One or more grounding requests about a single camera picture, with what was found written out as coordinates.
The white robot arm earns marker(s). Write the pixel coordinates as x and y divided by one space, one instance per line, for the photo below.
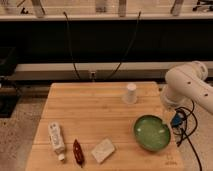
187 81

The white paper cup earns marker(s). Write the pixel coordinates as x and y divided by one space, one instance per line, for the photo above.
130 96

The white sponge block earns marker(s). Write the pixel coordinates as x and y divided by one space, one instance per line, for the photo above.
103 150

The green bowl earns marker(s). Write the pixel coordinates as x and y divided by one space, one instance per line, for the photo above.
151 133

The white tube with cap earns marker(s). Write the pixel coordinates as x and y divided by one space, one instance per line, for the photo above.
56 139

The dark red wrapped snack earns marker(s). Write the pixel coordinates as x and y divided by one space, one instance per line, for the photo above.
78 153

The blue connector box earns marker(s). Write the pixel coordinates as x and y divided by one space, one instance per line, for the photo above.
177 120

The wall power outlet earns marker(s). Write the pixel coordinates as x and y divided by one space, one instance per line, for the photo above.
92 75

